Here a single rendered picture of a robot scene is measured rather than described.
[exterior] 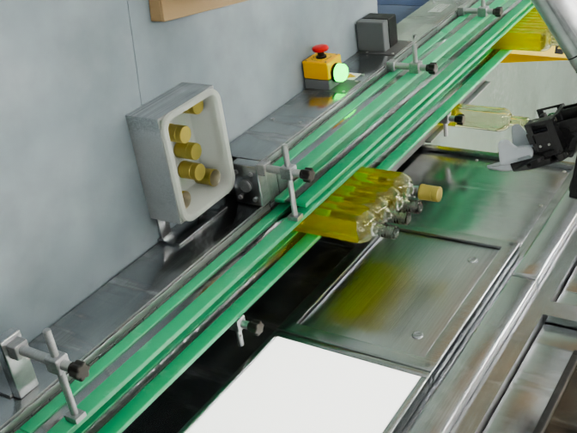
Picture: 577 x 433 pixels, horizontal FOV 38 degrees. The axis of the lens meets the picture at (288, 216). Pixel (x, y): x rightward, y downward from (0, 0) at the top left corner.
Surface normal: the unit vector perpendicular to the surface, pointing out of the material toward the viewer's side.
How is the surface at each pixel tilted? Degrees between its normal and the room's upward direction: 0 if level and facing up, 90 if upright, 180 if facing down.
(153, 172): 90
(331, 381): 90
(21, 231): 0
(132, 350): 90
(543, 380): 90
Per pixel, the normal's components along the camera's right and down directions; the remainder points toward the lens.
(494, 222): -0.14, -0.87
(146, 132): -0.53, 0.47
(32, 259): 0.84, 0.16
